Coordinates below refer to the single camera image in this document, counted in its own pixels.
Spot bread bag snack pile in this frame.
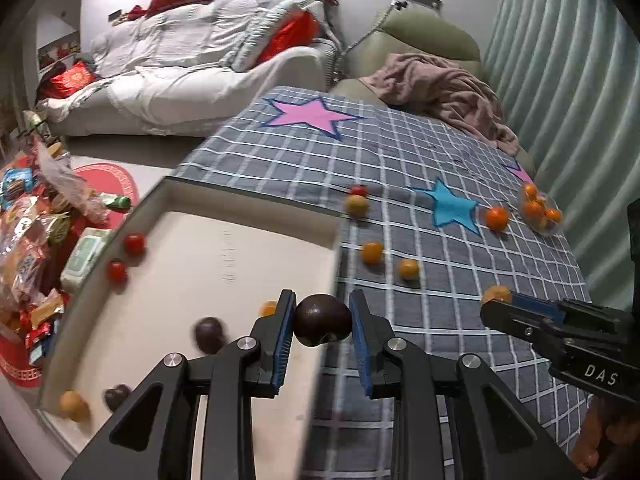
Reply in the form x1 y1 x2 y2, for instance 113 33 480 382
1 136 110 344

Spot green bottle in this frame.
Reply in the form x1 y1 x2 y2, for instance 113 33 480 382
100 193 132 212

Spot red round floor mat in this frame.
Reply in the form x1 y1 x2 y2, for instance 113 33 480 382
0 161 140 389

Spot red pillow on floor side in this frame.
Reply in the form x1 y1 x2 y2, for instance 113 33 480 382
36 61 99 101

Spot brown longan near tray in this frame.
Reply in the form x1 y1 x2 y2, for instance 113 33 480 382
345 194 369 219

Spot small red tomato far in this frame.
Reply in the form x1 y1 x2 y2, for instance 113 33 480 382
349 185 368 197

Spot pink-brown blanket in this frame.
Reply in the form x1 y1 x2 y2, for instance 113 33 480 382
360 52 520 156

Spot brown round longan fruit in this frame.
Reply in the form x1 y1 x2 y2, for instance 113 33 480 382
58 390 90 422

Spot dark purple plum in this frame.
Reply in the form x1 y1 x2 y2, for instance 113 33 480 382
293 294 352 347

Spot white shallow tray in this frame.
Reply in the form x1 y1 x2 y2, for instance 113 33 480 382
39 177 342 479

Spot white covered sofa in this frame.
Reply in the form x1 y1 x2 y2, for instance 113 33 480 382
35 0 341 136

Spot yellow cherry tomato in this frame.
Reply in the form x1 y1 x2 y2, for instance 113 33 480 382
398 259 420 282

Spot teal curtain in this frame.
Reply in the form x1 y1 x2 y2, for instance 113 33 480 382
485 0 639 310

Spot clear bag of tangerines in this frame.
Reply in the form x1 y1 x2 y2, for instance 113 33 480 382
518 182 564 237

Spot green armchair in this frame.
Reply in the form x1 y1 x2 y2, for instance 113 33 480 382
330 6 486 107

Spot orange cherry tomato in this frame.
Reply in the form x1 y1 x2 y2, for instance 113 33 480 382
360 242 384 266

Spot grey checked star tablecloth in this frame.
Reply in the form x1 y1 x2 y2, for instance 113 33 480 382
176 87 588 450

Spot orange tangerine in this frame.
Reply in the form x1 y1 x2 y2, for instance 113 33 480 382
485 206 509 233

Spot green wet wipes pack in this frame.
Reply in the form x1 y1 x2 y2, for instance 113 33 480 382
60 228 112 295

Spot large red tomato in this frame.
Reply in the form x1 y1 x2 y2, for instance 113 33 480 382
122 233 146 257

